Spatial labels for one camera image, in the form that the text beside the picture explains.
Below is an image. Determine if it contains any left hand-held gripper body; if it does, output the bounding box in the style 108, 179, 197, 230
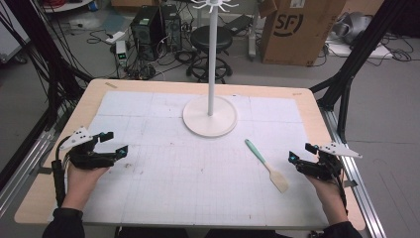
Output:
58, 126, 117, 171

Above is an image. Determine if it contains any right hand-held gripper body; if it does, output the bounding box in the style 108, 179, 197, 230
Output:
295, 142, 364, 182

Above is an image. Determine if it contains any person's left hand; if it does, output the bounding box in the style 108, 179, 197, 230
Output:
61, 163, 110, 211

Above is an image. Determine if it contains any person's right hand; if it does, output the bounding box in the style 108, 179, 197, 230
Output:
305, 174, 350, 226

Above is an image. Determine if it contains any white device with green display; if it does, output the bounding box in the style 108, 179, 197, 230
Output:
114, 40, 130, 69

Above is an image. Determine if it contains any white grid mat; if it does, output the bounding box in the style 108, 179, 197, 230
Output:
48, 90, 330, 230

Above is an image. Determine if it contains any white hook rack stand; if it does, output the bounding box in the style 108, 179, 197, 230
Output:
181, 0, 240, 139

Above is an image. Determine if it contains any white power strip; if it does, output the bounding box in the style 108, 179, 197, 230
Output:
104, 30, 127, 46

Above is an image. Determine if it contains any wide black computer tower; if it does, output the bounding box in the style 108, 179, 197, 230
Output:
130, 5, 166, 62

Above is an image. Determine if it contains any large cardboard box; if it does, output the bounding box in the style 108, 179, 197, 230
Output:
259, 0, 349, 67

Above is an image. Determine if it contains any slim black computer tower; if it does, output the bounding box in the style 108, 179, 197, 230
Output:
159, 3, 183, 53

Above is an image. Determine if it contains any grey silver bundle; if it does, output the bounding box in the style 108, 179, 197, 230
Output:
331, 11, 374, 47

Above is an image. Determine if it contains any black round stool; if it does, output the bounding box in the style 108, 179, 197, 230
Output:
185, 25, 234, 84

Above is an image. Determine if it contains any spatula with teal handle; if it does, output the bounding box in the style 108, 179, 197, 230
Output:
244, 138, 290, 194

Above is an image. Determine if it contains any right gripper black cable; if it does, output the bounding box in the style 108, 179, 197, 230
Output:
334, 165, 350, 214

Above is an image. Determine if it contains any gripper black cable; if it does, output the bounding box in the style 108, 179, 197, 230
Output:
334, 165, 350, 214
51, 135, 72, 209

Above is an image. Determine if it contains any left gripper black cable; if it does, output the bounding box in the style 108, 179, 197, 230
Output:
51, 135, 72, 209

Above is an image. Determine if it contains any aluminium rail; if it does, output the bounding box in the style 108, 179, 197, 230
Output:
317, 107, 388, 238
0, 127, 57, 218

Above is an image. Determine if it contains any black metal frame stand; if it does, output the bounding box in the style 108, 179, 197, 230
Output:
309, 0, 411, 145
2, 0, 94, 131

